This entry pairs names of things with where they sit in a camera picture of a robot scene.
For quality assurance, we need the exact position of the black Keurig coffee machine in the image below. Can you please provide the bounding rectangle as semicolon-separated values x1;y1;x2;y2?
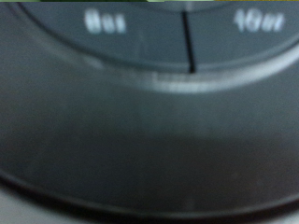
0;0;299;224

